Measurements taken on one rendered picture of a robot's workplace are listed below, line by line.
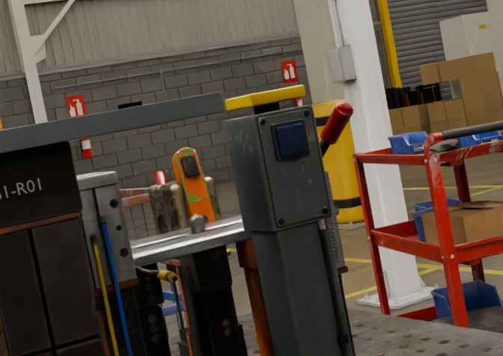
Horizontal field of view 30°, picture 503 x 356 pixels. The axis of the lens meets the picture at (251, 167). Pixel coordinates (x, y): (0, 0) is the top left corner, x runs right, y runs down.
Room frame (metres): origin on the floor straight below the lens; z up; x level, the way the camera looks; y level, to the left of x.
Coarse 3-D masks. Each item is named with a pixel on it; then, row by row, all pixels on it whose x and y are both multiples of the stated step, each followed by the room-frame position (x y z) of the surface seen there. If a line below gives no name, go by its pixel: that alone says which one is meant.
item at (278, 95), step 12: (240, 96) 0.90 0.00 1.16; (252, 96) 0.88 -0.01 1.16; (264, 96) 0.89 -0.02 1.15; (276, 96) 0.89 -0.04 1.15; (288, 96) 0.90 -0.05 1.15; (300, 96) 0.90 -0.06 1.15; (228, 108) 0.93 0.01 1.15; (240, 108) 0.91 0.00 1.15; (264, 108) 0.91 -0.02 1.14; (276, 108) 0.91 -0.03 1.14
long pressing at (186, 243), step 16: (336, 208) 1.23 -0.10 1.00; (208, 224) 1.30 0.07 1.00; (224, 224) 1.27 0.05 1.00; (240, 224) 1.23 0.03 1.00; (144, 240) 1.26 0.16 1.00; (160, 240) 1.23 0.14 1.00; (176, 240) 1.19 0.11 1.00; (192, 240) 1.14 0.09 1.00; (208, 240) 1.14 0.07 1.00; (224, 240) 1.15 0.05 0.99; (240, 240) 1.16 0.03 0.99; (144, 256) 1.11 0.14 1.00; (160, 256) 1.11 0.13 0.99; (176, 256) 1.12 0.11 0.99
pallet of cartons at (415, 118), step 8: (424, 104) 15.00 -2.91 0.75; (392, 112) 15.42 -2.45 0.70; (400, 112) 15.25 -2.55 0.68; (408, 112) 15.10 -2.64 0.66; (416, 112) 14.94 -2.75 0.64; (424, 112) 14.98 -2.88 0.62; (392, 120) 15.46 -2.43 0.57; (400, 120) 15.28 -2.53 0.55; (408, 120) 15.13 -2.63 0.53; (416, 120) 14.97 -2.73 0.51; (424, 120) 14.96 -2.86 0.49; (392, 128) 15.48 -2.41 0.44; (400, 128) 15.31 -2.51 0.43; (408, 128) 15.16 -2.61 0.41; (416, 128) 14.99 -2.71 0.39; (424, 128) 14.95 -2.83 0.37
